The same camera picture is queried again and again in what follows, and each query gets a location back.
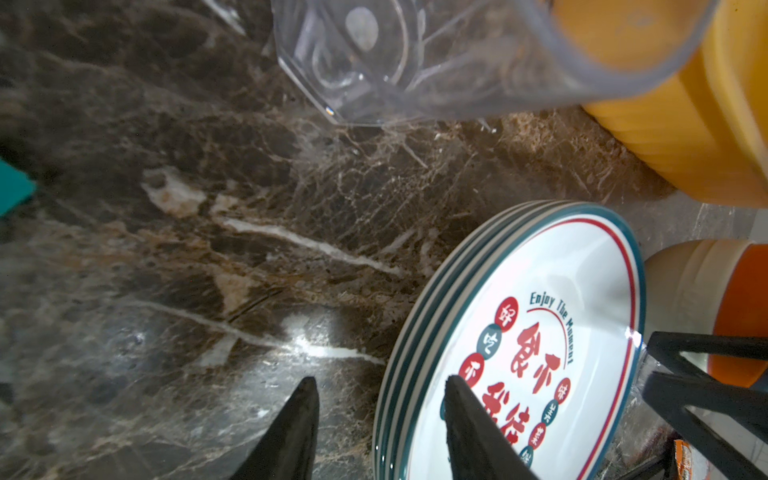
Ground teal packet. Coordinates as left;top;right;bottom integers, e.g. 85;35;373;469
0;159;37;217

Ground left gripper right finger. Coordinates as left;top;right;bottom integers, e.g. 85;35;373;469
444;375;536;480

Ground orange snack packet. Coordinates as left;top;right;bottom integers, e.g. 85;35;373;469
674;439;695;480

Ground white plate red characters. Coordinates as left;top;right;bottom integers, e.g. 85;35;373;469
387;201;646;479

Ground yellow plastic bin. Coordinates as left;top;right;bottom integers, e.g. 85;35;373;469
551;1;767;208

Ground orange white bowl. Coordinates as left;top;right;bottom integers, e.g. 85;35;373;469
643;238;768;388

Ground clear cup left front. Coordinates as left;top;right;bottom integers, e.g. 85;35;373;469
272;0;717;126

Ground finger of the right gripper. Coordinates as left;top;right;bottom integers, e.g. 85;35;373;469
642;331;767;479

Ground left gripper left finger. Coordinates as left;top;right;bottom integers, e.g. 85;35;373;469
231;376;320;480

